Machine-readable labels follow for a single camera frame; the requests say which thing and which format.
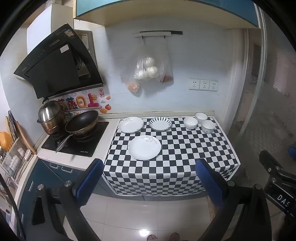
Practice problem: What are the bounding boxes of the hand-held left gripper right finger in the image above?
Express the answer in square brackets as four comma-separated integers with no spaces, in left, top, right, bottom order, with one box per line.
[195,159,289,241]

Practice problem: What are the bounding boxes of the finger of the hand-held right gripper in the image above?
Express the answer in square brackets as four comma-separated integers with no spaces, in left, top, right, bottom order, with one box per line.
[259,150,284,173]

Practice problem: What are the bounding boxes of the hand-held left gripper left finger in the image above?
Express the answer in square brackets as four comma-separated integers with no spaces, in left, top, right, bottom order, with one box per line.
[23,159,104,241]

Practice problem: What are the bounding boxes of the white bowl with small print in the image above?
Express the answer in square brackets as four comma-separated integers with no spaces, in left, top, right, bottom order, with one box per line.
[201,121,216,134]

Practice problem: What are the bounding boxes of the plain white bowl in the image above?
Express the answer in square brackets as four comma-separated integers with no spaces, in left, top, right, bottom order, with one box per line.
[183,117,199,130]

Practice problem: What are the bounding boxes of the large white flower plate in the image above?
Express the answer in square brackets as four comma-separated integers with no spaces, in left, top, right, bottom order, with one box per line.
[128,136,162,161]

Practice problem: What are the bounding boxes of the white plate with dark rim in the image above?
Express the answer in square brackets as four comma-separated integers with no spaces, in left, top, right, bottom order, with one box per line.
[118,117,144,134]

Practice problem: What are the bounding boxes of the white plate with striped rim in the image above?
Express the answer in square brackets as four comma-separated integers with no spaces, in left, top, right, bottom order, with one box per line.
[149,117,173,132]

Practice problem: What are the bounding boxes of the black and white checkered tablecloth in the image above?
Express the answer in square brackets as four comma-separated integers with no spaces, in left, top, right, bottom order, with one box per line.
[102,116,241,196]

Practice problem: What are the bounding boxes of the black glass cooktop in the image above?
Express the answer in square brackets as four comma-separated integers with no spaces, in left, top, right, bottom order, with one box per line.
[41,121,110,157]

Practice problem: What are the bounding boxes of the blue base cabinet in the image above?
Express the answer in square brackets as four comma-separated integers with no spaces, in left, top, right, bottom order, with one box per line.
[16,159,109,232]

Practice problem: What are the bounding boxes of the glass sliding door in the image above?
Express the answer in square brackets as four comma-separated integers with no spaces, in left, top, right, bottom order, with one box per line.
[236,5,296,163]

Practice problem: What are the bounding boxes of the wooden cutting board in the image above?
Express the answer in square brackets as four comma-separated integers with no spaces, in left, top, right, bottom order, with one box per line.
[14,120,37,155]

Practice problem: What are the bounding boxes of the stainless steel steamer pot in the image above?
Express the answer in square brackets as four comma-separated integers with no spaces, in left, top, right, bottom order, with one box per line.
[36,98,68,135]

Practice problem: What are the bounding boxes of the orange plastic container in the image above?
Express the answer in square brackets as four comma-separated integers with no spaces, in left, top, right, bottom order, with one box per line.
[0,131,12,151]

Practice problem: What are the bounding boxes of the dark cutting board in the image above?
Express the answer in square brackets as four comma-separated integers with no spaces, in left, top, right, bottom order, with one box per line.
[8,110,19,141]

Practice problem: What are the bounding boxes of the small bag of orange food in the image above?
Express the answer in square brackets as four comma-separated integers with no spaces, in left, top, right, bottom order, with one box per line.
[126,80,141,94]

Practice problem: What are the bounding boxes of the clear bag with red food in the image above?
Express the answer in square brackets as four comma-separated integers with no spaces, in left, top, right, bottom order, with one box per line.
[159,37,174,83]

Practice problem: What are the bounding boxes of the black range hood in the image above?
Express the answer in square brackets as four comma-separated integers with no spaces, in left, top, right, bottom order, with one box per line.
[13,23,104,100]

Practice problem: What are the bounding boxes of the clear bag of white buns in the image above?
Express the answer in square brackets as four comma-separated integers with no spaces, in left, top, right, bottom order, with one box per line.
[134,37,166,81]

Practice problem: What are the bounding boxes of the white chimney cover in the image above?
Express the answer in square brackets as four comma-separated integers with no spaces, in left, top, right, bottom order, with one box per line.
[26,5,75,55]

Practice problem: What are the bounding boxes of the black wok with steel handle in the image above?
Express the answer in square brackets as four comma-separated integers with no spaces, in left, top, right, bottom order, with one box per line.
[55,110,99,153]

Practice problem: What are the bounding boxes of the wire dish rack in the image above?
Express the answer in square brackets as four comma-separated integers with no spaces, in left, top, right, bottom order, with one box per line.
[0,137,35,184]

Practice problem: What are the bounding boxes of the colourful wall stickers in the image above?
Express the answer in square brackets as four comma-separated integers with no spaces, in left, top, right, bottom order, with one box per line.
[54,88,112,116]

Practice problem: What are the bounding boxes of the wall hook rail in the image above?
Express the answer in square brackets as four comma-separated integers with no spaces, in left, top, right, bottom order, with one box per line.
[133,31,183,39]

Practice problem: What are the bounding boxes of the blue wall cabinet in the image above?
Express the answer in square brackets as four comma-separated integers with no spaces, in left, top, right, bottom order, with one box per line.
[74,0,260,29]

